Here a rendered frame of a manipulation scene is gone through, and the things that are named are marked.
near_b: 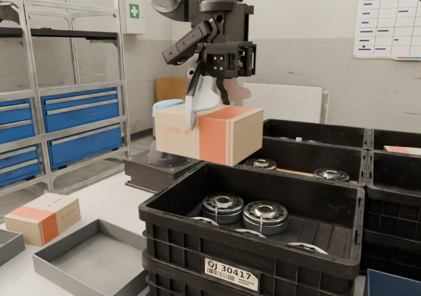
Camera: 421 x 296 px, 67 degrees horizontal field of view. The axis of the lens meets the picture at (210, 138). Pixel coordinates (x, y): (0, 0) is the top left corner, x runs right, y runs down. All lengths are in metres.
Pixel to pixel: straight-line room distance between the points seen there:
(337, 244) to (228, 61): 0.45
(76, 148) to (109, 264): 2.02
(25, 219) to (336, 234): 0.80
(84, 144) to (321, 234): 2.36
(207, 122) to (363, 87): 3.52
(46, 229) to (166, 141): 0.55
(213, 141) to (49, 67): 3.22
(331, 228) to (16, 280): 0.75
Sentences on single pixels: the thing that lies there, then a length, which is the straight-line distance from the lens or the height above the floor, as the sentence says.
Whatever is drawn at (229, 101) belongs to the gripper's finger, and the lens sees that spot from 0.63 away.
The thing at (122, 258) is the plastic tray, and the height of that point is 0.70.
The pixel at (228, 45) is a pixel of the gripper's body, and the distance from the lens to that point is 0.52.
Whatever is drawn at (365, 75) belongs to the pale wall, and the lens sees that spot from 3.97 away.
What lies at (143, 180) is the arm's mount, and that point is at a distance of 1.25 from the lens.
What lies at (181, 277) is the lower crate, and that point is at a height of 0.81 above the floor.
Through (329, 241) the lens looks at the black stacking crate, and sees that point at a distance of 0.77.
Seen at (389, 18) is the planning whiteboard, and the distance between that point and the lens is 3.94.
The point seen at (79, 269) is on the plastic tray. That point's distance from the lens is 0.91.
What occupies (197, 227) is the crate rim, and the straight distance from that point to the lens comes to 0.58.
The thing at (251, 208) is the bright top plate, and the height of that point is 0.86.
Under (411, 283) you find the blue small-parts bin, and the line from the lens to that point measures 0.83.
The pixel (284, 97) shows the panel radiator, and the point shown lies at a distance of 4.07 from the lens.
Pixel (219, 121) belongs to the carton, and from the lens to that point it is 0.51.
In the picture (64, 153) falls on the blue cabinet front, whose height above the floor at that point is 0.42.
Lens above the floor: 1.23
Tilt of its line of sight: 16 degrees down
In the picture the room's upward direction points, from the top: straight up
